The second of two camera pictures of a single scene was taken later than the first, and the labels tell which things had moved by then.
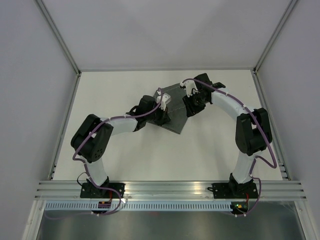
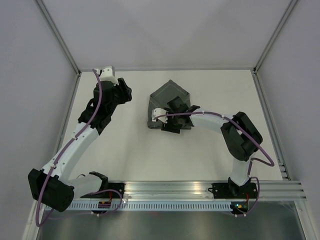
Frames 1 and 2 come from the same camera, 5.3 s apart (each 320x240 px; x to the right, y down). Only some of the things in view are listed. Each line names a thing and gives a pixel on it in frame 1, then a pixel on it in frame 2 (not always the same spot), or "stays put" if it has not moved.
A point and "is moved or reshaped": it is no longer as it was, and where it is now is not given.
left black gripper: (164, 118) to (126, 93)
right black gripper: (189, 109) to (167, 127)
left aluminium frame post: (59, 37) stays put
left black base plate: (88, 190) stays put
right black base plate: (232, 190) stays put
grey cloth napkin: (176, 108) is moved or reshaped
